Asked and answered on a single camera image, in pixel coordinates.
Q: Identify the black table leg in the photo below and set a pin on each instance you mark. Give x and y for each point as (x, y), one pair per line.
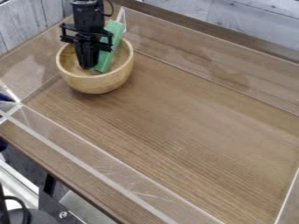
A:
(50, 184)

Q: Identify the green rectangular block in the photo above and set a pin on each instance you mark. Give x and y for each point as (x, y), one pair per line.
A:
(117, 29)

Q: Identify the light wooden bowl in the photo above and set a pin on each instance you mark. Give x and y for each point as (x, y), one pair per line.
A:
(90, 81)

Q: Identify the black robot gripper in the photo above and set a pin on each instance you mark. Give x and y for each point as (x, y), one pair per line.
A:
(87, 29)

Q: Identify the clear acrylic tray walls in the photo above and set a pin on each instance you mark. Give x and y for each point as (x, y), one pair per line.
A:
(191, 145)

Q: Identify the blue object at left edge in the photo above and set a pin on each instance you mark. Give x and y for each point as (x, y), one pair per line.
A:
(6, 98)

